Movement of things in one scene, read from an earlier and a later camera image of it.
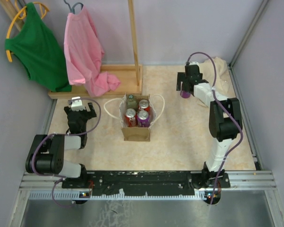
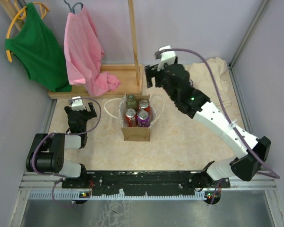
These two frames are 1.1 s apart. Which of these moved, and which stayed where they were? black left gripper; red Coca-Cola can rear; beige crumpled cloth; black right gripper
Moved: black right gripper
Stayed: beige crumpled cloth; black left gripper; red Coca-Cola can rear
